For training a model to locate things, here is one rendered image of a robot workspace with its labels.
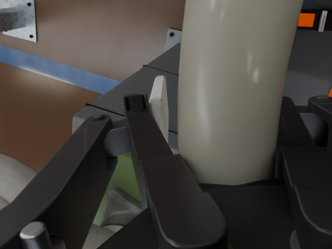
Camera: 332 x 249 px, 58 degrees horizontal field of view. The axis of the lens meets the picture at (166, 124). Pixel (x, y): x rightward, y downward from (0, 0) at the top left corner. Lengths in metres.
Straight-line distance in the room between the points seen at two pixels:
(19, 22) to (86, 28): 0.34
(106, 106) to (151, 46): 0.74
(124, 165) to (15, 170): 0.18
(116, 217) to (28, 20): 1.25
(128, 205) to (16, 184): 0.21
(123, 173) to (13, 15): 1.19
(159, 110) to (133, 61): 1.27
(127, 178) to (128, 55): 0.92
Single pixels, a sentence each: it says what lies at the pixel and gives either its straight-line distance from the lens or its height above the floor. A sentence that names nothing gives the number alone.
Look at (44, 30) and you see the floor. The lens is 1.64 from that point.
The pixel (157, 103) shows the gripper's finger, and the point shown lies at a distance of 0.15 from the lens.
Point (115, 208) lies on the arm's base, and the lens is 0.61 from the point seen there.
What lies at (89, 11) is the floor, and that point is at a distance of 1.48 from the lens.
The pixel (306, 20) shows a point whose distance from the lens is 1.25.
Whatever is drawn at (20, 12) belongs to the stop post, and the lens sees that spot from 1.66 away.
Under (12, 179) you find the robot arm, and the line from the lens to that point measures 0.51.
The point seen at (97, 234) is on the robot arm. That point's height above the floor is 0.96.
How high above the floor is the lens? 1.26
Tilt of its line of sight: 59 degrees down
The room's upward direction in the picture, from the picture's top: 144 degrees counter-clockwise
